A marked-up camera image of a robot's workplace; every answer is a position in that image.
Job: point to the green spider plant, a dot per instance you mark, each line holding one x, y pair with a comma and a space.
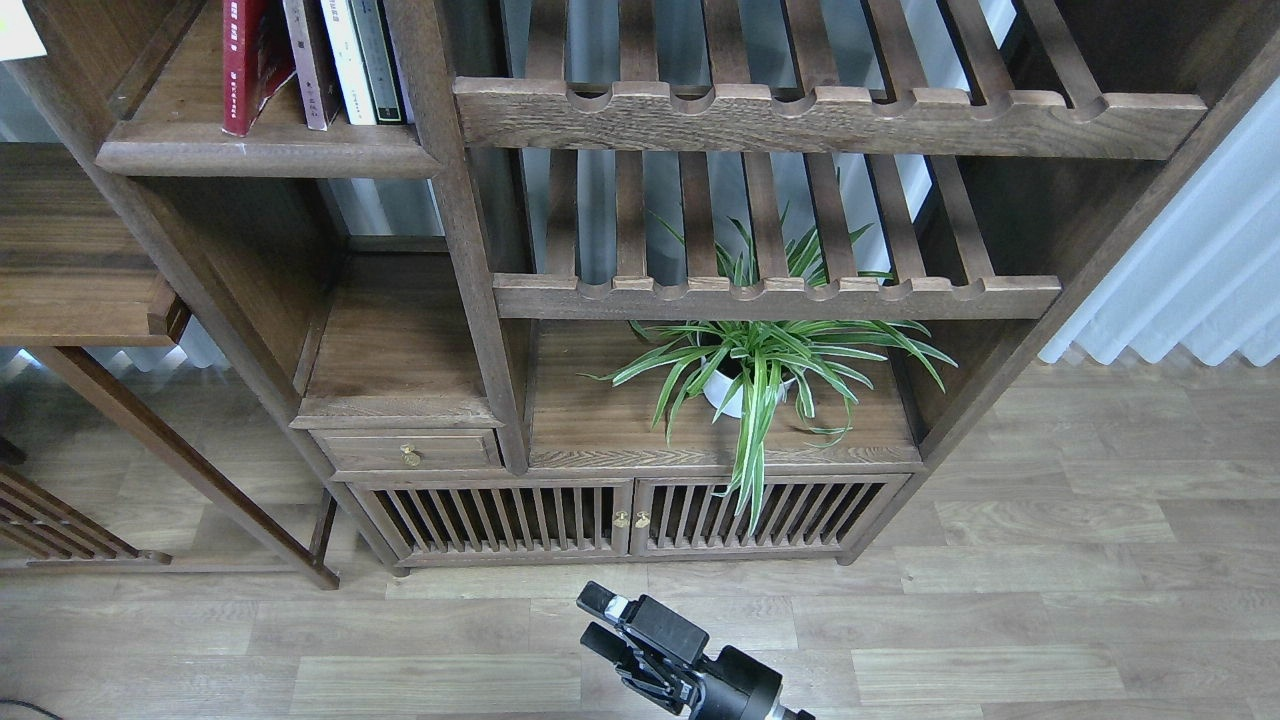
818, 352

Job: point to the red cover book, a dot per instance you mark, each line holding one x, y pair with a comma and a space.
256, 61

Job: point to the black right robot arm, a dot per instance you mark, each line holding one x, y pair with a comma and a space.
790, 713

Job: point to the dark maroon book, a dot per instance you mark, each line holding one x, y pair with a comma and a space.
313, 61

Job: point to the dark wooden bookshelf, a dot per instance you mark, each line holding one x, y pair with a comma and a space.
452, 283

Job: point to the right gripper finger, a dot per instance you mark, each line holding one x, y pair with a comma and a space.
602, 604
618, 650

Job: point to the brass drawer knob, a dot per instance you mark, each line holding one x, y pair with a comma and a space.
410, 456

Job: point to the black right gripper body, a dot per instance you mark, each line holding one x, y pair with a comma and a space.
661, 655

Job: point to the dark green spine book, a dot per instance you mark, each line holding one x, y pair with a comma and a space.
380, 65

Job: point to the white curtain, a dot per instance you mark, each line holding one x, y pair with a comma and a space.
1205, 275

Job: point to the white spine book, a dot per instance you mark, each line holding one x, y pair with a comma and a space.
349, 62

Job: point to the white plant pot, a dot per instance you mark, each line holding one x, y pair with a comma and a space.
730, 384

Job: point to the yellow-green cover book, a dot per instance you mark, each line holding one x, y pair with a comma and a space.
19, 37

